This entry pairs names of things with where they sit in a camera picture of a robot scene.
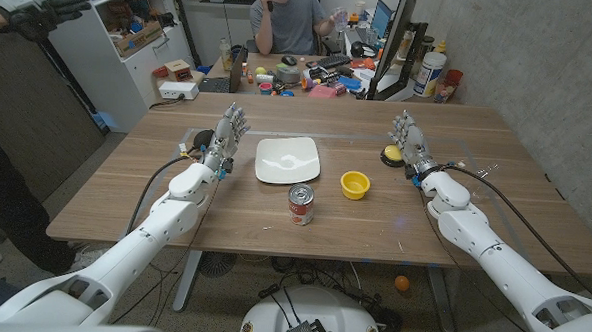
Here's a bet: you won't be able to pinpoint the pink box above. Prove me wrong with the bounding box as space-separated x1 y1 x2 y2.
307 83 339 100

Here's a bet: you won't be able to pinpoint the white robot torso base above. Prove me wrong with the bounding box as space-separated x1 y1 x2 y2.
238 282 386 332

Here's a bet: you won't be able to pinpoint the grey table leg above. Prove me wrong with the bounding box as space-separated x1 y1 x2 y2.
172 249 204 314
422 266 459 332

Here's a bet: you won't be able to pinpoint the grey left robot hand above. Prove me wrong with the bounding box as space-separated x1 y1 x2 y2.
203 101 253 175

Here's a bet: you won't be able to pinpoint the red jar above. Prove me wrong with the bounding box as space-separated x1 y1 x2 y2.
434 68 464 105

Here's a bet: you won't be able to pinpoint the cardboard box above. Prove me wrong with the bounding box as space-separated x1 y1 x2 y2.
113 18 164 61

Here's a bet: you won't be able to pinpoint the black keyboard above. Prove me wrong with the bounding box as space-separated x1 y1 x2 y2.
315 52 353 71

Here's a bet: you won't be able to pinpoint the black computer monitor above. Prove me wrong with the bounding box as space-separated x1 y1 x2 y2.
366 0 429 104

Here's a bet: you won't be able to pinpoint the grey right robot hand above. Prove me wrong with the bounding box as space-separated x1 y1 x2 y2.
386 109 442 181

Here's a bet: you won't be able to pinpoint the black laptop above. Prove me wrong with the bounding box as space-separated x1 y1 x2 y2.
197 44 247 96

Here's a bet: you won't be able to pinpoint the yellow button black base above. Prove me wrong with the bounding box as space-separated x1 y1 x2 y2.
379 144 406 169

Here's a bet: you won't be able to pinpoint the white power strip box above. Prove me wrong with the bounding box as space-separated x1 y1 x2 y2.
158 80 201 102

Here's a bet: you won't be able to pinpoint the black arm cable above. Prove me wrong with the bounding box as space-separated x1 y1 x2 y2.
125 151 202 241
434 163 592 305

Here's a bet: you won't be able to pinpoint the black air blower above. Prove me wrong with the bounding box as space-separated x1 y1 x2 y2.
192 128 215 151

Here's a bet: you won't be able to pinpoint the clear plastic glass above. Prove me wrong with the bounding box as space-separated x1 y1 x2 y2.
462 161 500 205

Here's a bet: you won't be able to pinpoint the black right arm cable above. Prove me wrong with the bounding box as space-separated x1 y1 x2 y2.
434 163 592 305

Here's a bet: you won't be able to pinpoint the white shelf cabinet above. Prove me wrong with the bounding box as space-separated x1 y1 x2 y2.
41 0 199 136

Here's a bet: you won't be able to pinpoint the black round floor fan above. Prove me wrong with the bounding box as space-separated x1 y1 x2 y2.
198 250 239 280

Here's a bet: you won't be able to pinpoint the red soup can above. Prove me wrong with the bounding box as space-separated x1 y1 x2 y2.
286 182 316 227

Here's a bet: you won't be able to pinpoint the clear drink bottle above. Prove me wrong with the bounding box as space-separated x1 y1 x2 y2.
217 37 236 73

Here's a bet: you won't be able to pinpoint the standing person black glove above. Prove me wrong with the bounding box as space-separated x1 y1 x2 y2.
0 0 122 279

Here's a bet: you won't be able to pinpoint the seated person grey shirt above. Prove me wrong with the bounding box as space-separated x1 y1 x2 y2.
247 0 352 59

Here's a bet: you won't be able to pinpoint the black headphones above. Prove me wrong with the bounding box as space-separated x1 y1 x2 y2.
349 40 378 59

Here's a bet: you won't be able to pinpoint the grey tape roll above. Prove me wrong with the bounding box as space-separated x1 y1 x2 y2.
275 65 302 85

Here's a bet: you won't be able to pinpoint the white square plate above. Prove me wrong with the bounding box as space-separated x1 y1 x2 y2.
253 134 323 187

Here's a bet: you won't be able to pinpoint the small wooden house box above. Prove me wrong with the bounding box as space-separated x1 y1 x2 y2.
163 58 194 83

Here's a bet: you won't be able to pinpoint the yellow cup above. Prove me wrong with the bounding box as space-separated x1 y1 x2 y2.
339 170 372 201

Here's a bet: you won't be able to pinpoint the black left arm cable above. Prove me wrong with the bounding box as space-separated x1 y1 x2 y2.
125 151 202 241

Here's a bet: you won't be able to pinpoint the white tub blue label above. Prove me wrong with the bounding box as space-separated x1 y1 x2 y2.
412 50 448 99

